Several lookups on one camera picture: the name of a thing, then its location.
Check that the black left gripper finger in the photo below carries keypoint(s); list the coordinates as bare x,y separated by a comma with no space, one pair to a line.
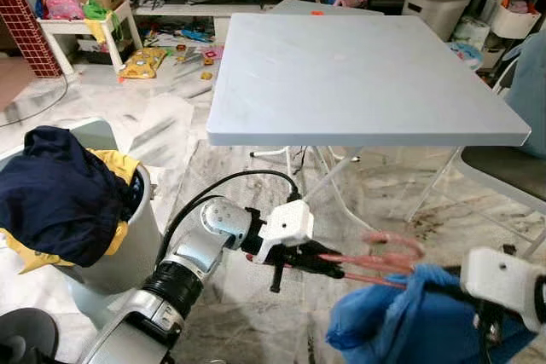
332,269
329,255

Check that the pink clothes hanger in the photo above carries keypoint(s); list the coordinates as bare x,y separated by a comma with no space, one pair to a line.
380,259

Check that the blue garment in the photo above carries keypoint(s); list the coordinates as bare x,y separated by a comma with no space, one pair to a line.
401,321

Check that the navy garment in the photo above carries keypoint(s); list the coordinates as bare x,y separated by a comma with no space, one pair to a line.
60,193

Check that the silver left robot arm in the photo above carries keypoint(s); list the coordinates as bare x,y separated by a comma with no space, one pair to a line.
205,228

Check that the grey folding chair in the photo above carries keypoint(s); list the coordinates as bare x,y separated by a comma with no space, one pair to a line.
512,172

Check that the white folding table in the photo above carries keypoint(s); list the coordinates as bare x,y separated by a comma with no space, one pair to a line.
358,74

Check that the round cartoon plate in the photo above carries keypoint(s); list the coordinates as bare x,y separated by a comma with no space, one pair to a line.
467,55

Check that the grey lidded hamper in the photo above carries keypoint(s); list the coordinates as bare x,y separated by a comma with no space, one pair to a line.
435,10

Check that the white television bench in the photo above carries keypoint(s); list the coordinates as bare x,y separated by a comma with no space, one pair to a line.
179,8

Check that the green cloth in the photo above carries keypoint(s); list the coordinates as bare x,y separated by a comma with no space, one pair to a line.
95,10

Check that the white side table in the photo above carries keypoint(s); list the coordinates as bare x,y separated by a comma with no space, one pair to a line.
64,27

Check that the pink bag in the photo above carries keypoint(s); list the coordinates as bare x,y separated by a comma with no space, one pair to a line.
62,6

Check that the wide red tiled pillar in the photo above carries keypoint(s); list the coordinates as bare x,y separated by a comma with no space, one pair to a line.
26,23

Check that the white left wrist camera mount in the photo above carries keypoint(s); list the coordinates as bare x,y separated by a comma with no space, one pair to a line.
286,223

